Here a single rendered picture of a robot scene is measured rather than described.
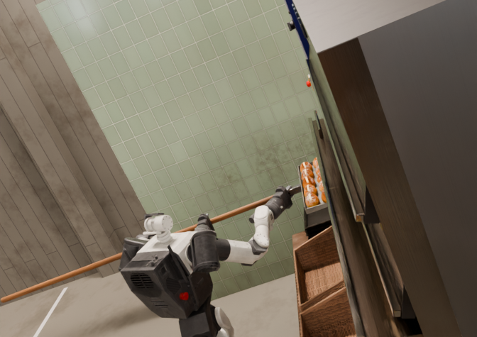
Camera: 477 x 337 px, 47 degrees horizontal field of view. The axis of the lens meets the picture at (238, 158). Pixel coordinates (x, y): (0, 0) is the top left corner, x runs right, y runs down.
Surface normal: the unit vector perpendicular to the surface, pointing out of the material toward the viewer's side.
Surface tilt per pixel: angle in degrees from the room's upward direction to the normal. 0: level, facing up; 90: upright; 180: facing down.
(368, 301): 9
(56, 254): 90
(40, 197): 90
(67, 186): 90
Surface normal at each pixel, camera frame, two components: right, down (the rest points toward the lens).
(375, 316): -0.25, -0.91
